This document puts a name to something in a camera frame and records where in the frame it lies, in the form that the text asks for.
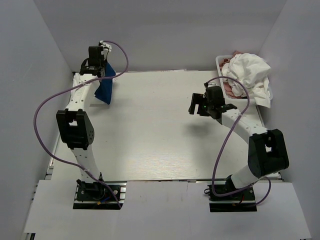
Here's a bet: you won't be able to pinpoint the white folded t shirt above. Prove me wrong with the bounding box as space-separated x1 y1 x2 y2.
69 72 111 107

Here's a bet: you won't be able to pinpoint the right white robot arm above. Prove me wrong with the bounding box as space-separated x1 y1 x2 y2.
188 86 289 200

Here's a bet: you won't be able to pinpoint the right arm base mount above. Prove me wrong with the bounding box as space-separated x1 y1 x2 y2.
203 184 257 213

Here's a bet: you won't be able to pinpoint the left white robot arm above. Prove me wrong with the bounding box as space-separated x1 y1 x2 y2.
56 40 112 184

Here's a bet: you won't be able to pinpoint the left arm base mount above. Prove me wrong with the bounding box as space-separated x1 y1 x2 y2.
73 179 127 210

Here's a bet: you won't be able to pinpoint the white perforated basket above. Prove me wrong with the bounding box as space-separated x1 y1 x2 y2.
215 54 273 106

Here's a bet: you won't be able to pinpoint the blue t shirt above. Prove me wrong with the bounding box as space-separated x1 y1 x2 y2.
94 63 116 105

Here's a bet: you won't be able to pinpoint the pink clothes in basket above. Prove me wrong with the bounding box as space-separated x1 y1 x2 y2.
216 51 243 99

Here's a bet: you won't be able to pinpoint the white t shirt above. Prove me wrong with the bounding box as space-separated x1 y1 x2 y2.
69 72 111 107
221 52 273 110

